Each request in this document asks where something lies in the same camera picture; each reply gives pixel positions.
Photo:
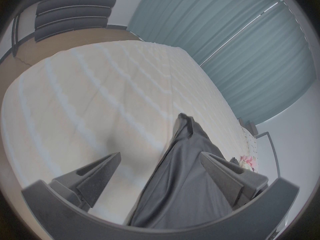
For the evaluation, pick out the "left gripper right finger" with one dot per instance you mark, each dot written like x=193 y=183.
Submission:
x=225 y=184

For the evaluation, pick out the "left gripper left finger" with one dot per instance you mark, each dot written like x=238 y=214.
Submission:
x=95 y=184

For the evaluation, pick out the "black T-shirt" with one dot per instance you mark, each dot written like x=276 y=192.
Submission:
x=185 y=184

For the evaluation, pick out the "bed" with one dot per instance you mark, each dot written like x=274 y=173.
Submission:
x=75 y=96

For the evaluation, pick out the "pink garment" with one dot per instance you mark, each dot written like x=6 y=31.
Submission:
x=246 y=159

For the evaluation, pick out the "white printed pillow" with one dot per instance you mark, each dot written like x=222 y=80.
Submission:
x=251 y=144

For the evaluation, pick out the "grey bedside table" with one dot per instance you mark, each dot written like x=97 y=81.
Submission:
x=250 y=127

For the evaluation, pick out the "blue-green curtain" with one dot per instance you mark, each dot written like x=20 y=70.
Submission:
x=187 y=16
x=262 y=66

